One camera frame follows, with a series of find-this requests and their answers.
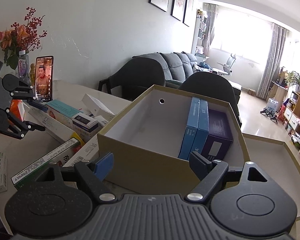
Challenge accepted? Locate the blue cartoon mask box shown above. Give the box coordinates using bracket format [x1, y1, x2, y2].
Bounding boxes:
[190, 99, 209, 154]

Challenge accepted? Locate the purple box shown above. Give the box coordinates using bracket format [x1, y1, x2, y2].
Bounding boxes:
[201, 109, 233, 161]

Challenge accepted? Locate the smartphone showing video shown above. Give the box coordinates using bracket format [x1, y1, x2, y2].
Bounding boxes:
[35, 56, 54, 102]

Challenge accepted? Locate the clear water bottle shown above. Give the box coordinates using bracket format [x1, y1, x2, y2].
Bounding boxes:
[18, 50, 30, 83]

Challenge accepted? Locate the teal white medicine box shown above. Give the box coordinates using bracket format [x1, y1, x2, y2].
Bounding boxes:
[46, 100, 82, 129]

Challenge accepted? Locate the long green white box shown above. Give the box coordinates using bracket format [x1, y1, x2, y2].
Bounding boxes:
[11, 138, 81, 190]

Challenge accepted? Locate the white blue medicine box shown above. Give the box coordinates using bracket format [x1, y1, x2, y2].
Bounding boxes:
[71, 113, 101, 142]

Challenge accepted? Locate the flower bouquet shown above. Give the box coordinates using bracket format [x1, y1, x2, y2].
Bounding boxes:
[0, 7, 47, 70]

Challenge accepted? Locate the cardboard box lid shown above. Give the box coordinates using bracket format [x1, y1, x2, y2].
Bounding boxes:
[243, 133, 300, 220]

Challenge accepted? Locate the cardboard storage box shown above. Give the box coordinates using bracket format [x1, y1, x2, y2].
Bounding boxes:
[97, 84, 251, 194]

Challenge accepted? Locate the black dining chair right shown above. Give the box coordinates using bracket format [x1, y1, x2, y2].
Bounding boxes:
[179, 72, 242, 127]

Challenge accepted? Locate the black dining chair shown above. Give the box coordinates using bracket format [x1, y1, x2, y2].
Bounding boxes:
[179, 72, 242, 127]
[98, 57, 165, 101]

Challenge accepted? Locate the white drawer cabinet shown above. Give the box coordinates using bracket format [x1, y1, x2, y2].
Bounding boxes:
[284, 108, 300, 150]

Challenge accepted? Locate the black dining chair left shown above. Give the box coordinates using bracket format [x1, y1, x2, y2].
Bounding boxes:
[98, 57, 165, 101]

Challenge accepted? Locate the white office chair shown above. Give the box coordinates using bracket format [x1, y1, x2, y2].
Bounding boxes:
[217, 54, 236, 76]

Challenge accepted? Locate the grey sofa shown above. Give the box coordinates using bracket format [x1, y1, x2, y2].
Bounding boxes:
[122, 53, 197, 99]

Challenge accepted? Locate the potted green plant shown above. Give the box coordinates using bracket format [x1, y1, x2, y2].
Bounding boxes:
[286, 71, 300, 94]

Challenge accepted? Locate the grey curtain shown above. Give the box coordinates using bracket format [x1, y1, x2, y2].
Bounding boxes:
[256, 23, 289, 100]

